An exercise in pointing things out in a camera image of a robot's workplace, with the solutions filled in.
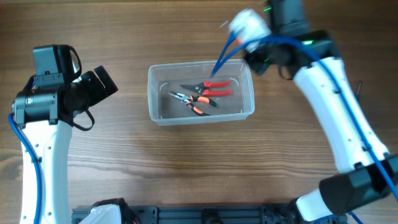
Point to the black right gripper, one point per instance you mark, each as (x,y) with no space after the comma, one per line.
(256,66)

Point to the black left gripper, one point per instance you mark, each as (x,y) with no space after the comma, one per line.
(99,91)

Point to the clear plastic container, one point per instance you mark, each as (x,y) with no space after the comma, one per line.
(185,93)

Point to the orange black needle-nose pliers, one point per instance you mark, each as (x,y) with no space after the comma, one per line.
(190,102)

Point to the red handled snips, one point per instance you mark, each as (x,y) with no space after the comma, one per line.
(205,88)

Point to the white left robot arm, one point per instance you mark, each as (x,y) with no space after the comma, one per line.
(43,119)

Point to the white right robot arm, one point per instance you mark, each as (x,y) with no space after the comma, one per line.
(367,171)

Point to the green handled screwdriver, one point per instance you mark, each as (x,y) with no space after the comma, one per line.
(358,91)

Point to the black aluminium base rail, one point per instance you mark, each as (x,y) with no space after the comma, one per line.
(269,213)

